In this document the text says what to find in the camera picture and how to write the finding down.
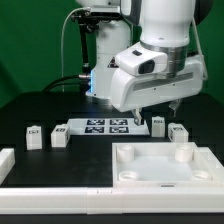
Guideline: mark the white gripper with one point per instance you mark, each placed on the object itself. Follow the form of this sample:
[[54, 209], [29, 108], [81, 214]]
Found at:
[[132, 93]]

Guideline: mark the white square tabletop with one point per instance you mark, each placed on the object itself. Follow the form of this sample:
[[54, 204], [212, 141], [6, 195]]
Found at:
[[166, 164]]

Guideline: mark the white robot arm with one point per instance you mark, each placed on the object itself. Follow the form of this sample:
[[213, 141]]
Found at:
[[142, 51]]

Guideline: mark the white U-shaped fence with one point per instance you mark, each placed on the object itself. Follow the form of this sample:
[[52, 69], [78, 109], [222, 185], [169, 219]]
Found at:
[[109, 200]]

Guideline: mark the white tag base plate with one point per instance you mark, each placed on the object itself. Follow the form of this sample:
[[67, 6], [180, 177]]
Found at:
[[109, 126]]

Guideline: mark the black camera on stand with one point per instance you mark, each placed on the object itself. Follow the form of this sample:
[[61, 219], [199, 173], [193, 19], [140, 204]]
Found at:
[[88, 20]]

